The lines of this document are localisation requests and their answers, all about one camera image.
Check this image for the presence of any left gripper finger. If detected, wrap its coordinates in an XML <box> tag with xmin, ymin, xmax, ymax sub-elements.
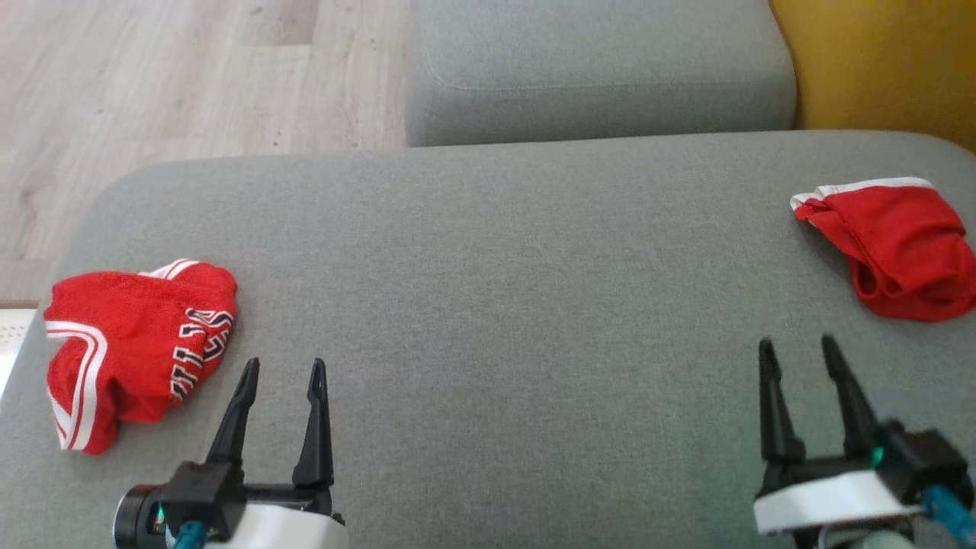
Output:
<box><xmin>204</xmin><ymin>358</ymin><xmax>262</xmax><ymax>468</ymax></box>
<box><xmin>292</xmin><ymin>358</ymin><xmax>336</xmax><ymax>491</ymax></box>

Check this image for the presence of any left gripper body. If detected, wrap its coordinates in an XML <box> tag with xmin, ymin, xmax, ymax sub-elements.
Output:
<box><xmin>169</xmin><ymin>482</ymin><xmax>350</xmax><ymax>549</ymax></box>

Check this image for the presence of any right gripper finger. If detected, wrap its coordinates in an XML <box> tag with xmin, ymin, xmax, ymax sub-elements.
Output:
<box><xmin>820</xmin><ymin>334</ymin><xmax>879</xmax><ymax>460</ymax></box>
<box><xmin>758</xmin><ymin>339</ymin><xmax>807</xmax><ymax>464</ymax></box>

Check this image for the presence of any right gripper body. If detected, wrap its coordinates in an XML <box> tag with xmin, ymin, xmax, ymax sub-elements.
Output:
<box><xmin>753</xmin><ymin>453</ymin><xmax>925</xmax><ymax>536</ymax></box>

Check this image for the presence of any red shirt with white sleeves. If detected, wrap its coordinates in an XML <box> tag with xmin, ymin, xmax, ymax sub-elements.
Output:
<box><xmin>43</xmin><ymin>258</ymin><xmax>239</xmax><ymax>456</ymax></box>

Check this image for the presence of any red garment with white trim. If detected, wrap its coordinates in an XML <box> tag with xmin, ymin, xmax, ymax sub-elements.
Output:
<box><xmin>790</xmin><ymin>177</ymin><xmax>976</xmax><ymax>323</ymax></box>

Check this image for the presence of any large grey sofa seat cushion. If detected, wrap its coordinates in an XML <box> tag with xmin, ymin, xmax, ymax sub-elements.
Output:
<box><xmin>0</xmin><ymin>130</ymin><xmax>976</xmax><ymax>549</ymax></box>

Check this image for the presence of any white patterned rug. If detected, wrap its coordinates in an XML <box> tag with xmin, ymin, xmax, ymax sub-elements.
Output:
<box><xmin>0</xmin><ymin>301</ymin><xmax>39</xmax><ymax>403</ymax></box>

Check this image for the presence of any large yellow sofa backrest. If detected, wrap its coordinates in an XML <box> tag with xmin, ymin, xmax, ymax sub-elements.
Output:
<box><xmin>769</xmin><ymin>0</ymin><xmax>976</xmax><ymax>155</ymax></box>

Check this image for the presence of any medium grey sofa seat cushion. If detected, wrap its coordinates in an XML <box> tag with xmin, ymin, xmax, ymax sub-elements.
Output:
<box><xmin>404</xmin><ymin>0</ymin><xmax>798</xmax><ymax>148</ymax></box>

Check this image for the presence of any black cable with teal plug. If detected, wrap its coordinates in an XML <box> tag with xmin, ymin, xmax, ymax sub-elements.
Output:
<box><xmin>172</xmin><ymin>520</ymin><xmax>212</xmax><ymax>549</ymax></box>
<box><xmin>921</xmin><ymin>484</ymin><xmax>976</xmax><ymax>547</ymax></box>

